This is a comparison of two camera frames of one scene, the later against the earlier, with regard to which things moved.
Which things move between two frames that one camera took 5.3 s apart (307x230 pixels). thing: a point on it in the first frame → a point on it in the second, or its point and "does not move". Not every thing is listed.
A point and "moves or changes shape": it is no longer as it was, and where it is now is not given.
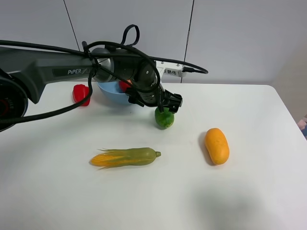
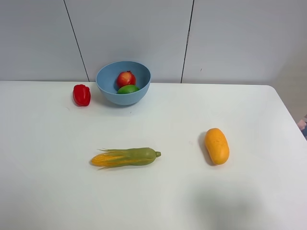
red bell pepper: (80, 92) does not move
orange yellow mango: (217, 146) does not move
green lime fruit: (164, 120) moves or changes shape
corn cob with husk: (131, 156) does not move
